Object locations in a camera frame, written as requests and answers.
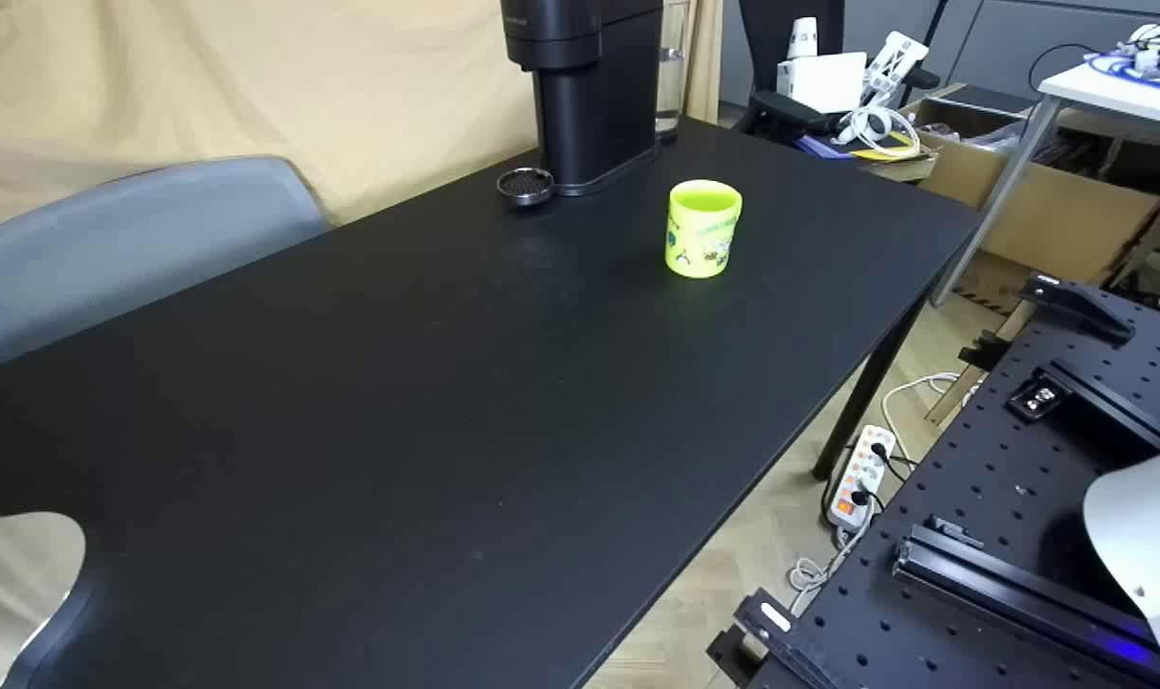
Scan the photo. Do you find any lime green mug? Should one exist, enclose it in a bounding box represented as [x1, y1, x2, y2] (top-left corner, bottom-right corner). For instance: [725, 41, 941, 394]
[661, 175, 748, 285]

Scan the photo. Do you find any white rounded robot base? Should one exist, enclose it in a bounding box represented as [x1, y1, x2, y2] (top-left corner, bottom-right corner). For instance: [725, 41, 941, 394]
[1080, 436, 1160, 681]

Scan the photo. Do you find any black coffee machine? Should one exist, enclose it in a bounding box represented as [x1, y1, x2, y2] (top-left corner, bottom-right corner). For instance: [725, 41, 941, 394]
[499, 0, 665, 200]

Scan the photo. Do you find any black table leg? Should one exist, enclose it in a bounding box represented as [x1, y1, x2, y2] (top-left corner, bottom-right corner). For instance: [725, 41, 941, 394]
[810, 294, 932, 486]

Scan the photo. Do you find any white power strip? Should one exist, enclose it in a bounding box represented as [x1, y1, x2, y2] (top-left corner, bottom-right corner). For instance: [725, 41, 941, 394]
[822, 420, 900, 531]

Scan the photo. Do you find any white box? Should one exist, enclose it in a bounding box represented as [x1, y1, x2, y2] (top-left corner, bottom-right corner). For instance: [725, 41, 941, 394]
[775, 49, 870, 119]

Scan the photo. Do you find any white plastic bottle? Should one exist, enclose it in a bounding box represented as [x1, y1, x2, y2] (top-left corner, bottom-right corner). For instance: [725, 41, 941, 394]
[786, 12, 822, 69]

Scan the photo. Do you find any black perforated breadboard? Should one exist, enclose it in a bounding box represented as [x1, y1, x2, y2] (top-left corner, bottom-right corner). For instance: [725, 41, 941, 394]
[710, 271, 1160, 689]

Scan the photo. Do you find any beige cloth backdrop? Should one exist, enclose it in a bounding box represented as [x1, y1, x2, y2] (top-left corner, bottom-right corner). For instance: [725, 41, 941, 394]
[0, 0, 728, 242]

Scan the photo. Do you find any small black sensor module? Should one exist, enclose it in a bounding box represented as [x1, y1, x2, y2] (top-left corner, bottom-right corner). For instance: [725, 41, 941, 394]
[1003, 370, 1071, 426]

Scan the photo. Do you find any brown cardboard box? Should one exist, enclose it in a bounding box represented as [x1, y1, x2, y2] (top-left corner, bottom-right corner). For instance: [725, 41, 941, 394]
[919, 116, 1160, 286]

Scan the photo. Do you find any white side table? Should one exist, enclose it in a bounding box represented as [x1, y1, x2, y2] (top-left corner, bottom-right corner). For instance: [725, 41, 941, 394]
[932, 56, 1160, 313]

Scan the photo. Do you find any clear plastic piece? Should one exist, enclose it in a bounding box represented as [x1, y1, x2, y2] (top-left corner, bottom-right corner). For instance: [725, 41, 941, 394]
[0, 509, 91, 689]

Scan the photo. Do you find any black ring cap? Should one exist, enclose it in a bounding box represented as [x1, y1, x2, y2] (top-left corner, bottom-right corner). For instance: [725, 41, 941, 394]
[493, 166, 559, 216]

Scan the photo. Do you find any yellow and white cable bundle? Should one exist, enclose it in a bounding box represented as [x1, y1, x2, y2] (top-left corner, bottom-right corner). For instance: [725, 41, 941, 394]
[836, 105, 927, 166]

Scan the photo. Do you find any black aluminium rail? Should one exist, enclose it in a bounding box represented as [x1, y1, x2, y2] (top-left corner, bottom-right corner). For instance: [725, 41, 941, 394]
[890, 517, 1160, 671]

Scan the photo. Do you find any black clamp bracket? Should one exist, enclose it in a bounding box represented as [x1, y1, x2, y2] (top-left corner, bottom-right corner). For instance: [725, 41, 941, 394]
[1018, 269, 1136, 348]

